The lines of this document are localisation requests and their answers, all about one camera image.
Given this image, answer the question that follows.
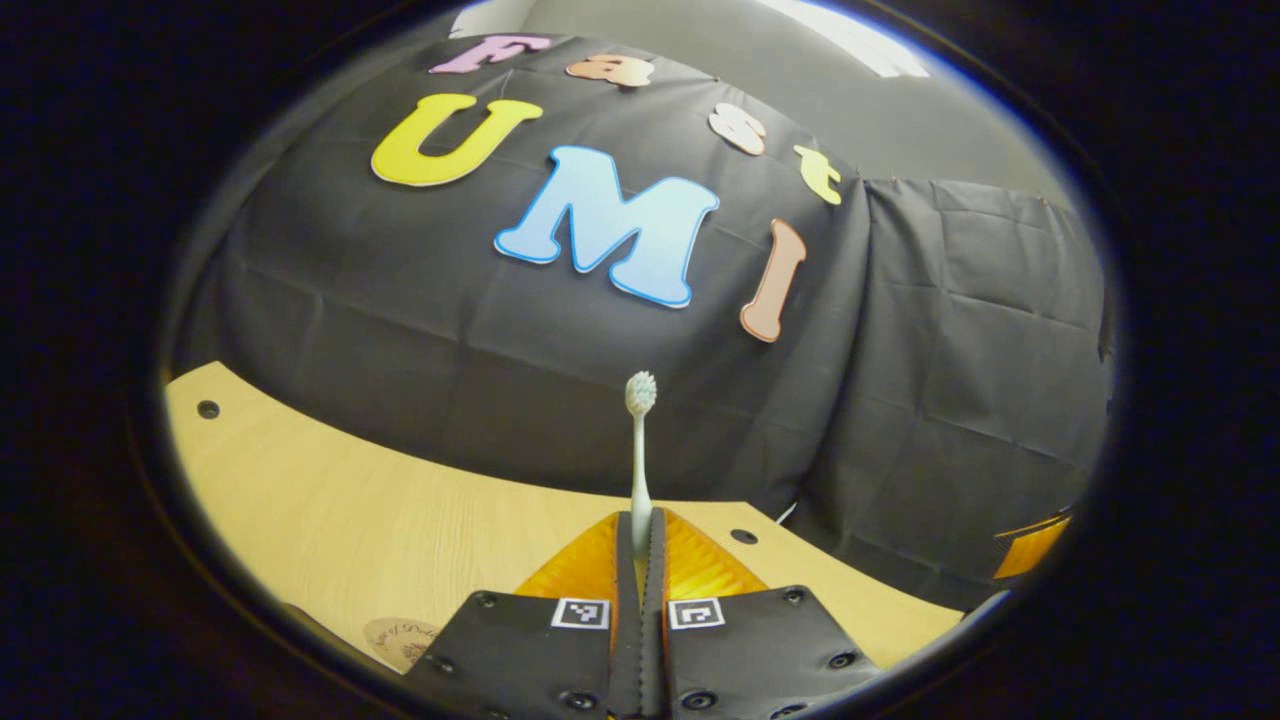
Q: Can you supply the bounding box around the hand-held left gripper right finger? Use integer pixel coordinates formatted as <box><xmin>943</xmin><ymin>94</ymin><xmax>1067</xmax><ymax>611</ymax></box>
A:
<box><xmin>641</xmin><ymin>507</ymin><xmax>883</xmax><ymax>720</ymax></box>

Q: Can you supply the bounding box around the pale toothbrush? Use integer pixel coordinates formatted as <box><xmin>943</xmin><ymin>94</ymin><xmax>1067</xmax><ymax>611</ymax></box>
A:
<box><xmin>624</xmin><ymin>370</ymin><xmax>659</xmax><ymax>563</ymax></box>

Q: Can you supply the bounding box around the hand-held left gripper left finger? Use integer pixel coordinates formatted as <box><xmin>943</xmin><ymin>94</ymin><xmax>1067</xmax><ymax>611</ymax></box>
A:
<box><xmin>403</xmin><ymin>510</ymin><xmax>642</xmax><ymax>720</ymax></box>

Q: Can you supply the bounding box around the wooden desktop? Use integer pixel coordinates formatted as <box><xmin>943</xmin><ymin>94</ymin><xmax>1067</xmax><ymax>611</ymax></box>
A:
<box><xmin>165</xmin><ymin>362</ymin><xmax>967</xmax><ymax>683</ymax></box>

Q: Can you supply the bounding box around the round wooden coaster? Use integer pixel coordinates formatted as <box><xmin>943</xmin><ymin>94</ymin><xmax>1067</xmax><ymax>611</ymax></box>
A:
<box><xmin>361</xmin><ymin>616</ymin><xmax>442</xmax><ymax>674</ymax></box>

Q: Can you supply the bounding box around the black backdrop cloth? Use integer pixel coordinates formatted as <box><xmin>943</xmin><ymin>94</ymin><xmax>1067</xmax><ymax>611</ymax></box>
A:
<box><xmin>170</xmin><ymin>30</ymin><xmax>1111</xmax><ymax>613</ymax></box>

